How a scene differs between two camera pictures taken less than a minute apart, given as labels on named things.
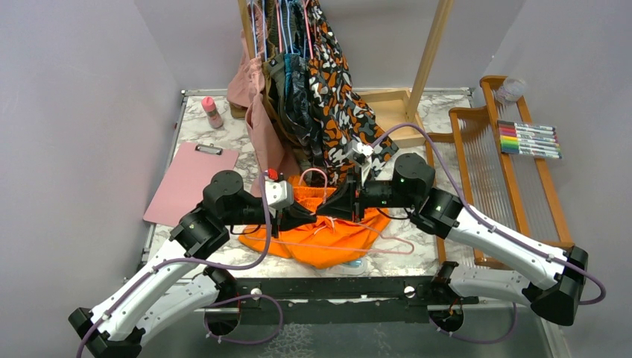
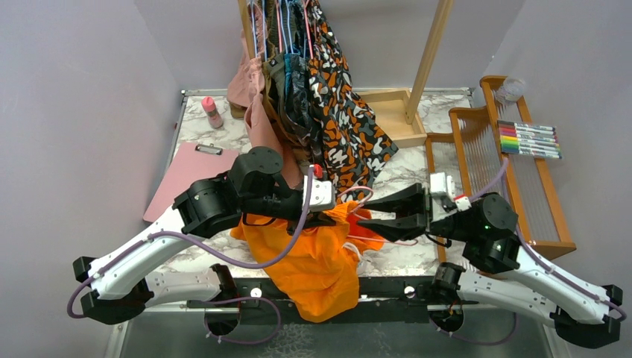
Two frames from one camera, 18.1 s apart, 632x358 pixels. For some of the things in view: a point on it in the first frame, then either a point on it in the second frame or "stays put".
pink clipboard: [179, 189] stays put
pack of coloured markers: [528, 139] stays put
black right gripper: [344, 204] → [408, 203]
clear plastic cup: [510, 90] stays put
